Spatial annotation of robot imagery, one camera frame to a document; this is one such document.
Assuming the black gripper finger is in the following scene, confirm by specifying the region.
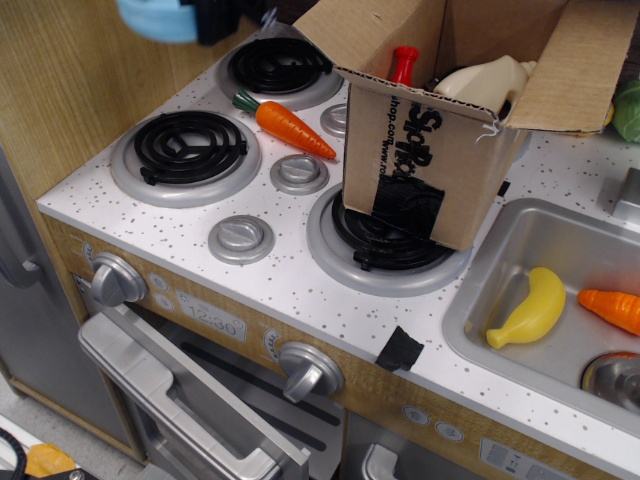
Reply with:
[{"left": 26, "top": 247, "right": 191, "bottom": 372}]
[{"left": 180, "top": 0, "right": 260, "bottom": 46}]

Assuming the light blue plastic bowl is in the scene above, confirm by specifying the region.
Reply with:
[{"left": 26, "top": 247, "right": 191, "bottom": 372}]
[{"left": 115, "top": 0, "right": 198, "bottom": 44}]

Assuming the black back left burner coil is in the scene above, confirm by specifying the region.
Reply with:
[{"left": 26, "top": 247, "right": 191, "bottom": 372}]
[{"left": 227, "top": 37, "right": 333, "bottom": 94}]

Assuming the orange toy carrot on stove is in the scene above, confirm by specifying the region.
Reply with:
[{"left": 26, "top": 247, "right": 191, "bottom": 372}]
[{"left": 232, "top": 89, "right": 337, "bottom": 160}]

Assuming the grey stovetop knob back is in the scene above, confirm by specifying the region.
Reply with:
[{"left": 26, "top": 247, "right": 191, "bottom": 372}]
[{"left": 320, "top": 103, "right": 347, "bottom": 138}]

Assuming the grey stovetop knob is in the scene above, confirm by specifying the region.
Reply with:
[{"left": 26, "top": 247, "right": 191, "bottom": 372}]
[
  {"left": 320, "top": 103, "right": 347, "bottom": 138},
  {"left": 270, "top": 154, "right": 330, "bottom": 196},
  {"left": 207, "top": 215, "right": 275, "bottom": 265}
]

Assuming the grey stovetop knob middle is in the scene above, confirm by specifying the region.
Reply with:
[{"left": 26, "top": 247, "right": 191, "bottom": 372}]
[{"left": 270, "top": 154, "right": 330, "bottom": 196}]

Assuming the red toy bottle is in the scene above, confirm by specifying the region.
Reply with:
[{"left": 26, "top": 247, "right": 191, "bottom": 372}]
[{"left": 391, "top": 45, "right": 419, "bottom": 87}]

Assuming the grey stovetop knob front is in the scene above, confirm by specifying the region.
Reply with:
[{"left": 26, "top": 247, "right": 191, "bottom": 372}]
[{"left": 207, "top": 215, "right": 275, "bottom": 265}]

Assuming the brown cardboard box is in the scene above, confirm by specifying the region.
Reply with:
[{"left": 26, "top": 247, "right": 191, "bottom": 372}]
[{"left": 295, "top": 1, "right": 639, "bottom": 250}]

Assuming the black front right burner coil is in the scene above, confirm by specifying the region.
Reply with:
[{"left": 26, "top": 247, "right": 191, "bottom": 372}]
[{"left": 331, "top": 191, "right": 455, "bottom": 271}]

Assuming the cream toy milk jug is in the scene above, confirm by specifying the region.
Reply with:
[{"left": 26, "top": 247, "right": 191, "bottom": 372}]
[{"left": 434, "top": 55, "right": 537, "bottom": 113}]

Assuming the silver oven dial left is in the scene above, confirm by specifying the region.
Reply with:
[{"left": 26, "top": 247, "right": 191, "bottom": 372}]
[{"left": 91, "top": 252, "right": 148, "bottom": 308}]

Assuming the silver oven dial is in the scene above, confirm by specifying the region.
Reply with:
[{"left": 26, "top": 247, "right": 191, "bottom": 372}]
[
  {"left": 279, "top": 341, "right": 345, "bottom": 403},
  {"left": 91, "top": 252, "right": 148, "bottom": 308}
]

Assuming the silver oven dial right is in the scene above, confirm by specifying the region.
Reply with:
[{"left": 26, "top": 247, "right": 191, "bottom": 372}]
[{"left": 279, "top": 341, "right": 345, "bottom": 403}]

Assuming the silver toy sink basin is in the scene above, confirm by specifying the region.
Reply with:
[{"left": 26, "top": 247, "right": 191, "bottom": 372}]
[{"left": 442, "top": 199, "right": 639, "bottom": 435}]

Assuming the grey toy fridge door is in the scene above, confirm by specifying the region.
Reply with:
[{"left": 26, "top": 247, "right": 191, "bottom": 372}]
[{"left": 1, "top": 157, "right": 133, "bottom": 449}]

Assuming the black tape piece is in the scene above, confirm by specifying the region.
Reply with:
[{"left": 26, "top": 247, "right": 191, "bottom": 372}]
[{"left": 375, "top": 326, "right": 424, "bottom": 372}]

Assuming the green toy cabbage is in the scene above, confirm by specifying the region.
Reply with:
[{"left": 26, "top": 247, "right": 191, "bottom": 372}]
[{"left": 612, "top": 79, "right": 640, "bottom": 144}]

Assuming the yellow toy banana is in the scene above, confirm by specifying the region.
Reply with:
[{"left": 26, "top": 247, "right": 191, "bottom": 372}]
[{"left": 486, "top": 267, "right": 566, "bottom": 349}]

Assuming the grey toy faucet base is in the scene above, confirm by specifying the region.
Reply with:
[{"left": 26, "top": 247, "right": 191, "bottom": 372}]
[{"left": 598, "top": 168, "right": 639, "bottom": 225}]

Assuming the orange cloth on floor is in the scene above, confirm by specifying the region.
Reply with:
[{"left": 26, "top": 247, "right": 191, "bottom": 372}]
[{"left": 25, "top": 443, "right": 76, "bottom": 479}]

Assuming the orange toy carrot in sink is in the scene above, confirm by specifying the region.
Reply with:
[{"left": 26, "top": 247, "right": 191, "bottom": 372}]
[{"left": 577, "top": 289, "right": 639, "bottom": 336}]

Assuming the silver pot in sink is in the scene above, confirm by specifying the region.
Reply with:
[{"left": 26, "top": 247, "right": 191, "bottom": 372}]
[{"left": 580, "top": 351, "right": 639, "bottom": 414}]

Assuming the silver oven door handle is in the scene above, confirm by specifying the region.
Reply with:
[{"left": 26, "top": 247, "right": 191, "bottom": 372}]
[{"left": 78, "top": 310, "right": 310, "bottom": 479}]

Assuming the silver lower cabinet handle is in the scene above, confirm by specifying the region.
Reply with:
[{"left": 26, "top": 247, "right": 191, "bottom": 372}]
[{"left": 360, "top": 444, "right": 398, "bottom": 480}]

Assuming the black cable on floor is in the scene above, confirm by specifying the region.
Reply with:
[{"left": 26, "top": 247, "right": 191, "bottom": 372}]
[{"left": 0, "top": 427, "right": 26, "bottom": 476}]

